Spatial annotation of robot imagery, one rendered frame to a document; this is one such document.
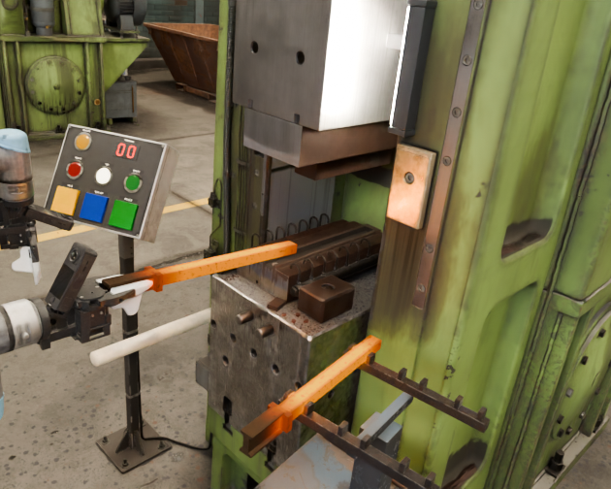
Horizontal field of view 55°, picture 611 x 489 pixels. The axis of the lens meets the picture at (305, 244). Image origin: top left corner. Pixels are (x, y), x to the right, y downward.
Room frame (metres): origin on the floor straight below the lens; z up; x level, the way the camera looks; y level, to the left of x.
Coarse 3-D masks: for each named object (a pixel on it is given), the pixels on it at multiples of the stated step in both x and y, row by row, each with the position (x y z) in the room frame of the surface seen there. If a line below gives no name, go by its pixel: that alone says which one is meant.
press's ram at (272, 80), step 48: (240, 0) 1.43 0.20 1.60; (288, 0) 1.32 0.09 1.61; (336, 0) 1.24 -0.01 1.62; (384, 0) 1.35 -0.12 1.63; (240, 48) 1.42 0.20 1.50; (288, 48) 1.31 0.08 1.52; (336, 48) 1.25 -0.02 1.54; (384, 48) 1.37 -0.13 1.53; (240, 96) 1.42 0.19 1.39; (288, 96) 1.30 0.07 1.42; (336, 96) 1.26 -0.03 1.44; (384, 96) 1.39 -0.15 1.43
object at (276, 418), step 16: (352, 352) 0.99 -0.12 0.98; (368, 352) 1.00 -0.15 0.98; (336, 368) 0.93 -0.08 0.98; (352, 368) 0.96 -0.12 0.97; (320, 384) 0.88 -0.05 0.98; (336, 384) 0.91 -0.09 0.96; (288, 400) 0.83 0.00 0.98; (304, 400) 0.83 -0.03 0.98; (272, 416) 0.77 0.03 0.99; (288, 416) 0.78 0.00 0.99; (256, 432) 0.73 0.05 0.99; (272, 432) 0.77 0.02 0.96; (240, 448) 0.73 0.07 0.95; (256, 448) 0.73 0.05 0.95
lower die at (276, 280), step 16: (336, 224) 1.66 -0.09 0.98; (352, 224) 1.65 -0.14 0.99; (368, 224) 1.64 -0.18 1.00; (288, 240) 1.51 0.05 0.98; (304, 240) 1.50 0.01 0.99; (320, 240) 1.49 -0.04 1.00; (352, 240) 1.51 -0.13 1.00; (304, 256) 1.37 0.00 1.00; (352, 256) 1.44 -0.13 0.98; (240, 272) 1.39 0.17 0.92; (256, 272) 1.35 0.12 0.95; (272, 272) 1.31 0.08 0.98; (288, 272) 1.29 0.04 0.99; (304, 272) 1.30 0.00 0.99; (320, 272) 1.35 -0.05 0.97; (272, 288) 1.30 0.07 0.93; (288, 288) 1.27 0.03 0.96
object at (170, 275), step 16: (224, 256) 1.08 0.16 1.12; (240, 256) 1.10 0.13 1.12; (256, 256) 1.12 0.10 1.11; (272, 256) 1.16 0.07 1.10; (144, 272) 0.95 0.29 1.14; (160, 272) 0.97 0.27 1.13; (176, 272) 0.98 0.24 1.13; (192, 272) 1.00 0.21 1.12; (208, 272) 1.03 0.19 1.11; (160, 288) 0.94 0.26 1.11
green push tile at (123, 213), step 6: (114, 204) 1.52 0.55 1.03; (120, 204) 1.52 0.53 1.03; (126, 204) 1.51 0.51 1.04; (132, 204) 1.51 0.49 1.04; (114, 210) 1.51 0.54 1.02; (120, 210) 1.51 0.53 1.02; (126, 210) 1.50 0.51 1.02; (132, 210) 1.50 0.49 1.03; (114, 216) 1.50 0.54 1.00; (120, 216) 1.50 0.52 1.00; (126, 216) 1.49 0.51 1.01; (132, 216) 1.49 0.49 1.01; (114, 222) 1.49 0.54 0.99; (120, 222) 1.49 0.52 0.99; (126, 222) 1.48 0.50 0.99; (132, 222) 1.48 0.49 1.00; (126, 228) 1.47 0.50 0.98; (132, 228) 1.48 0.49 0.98
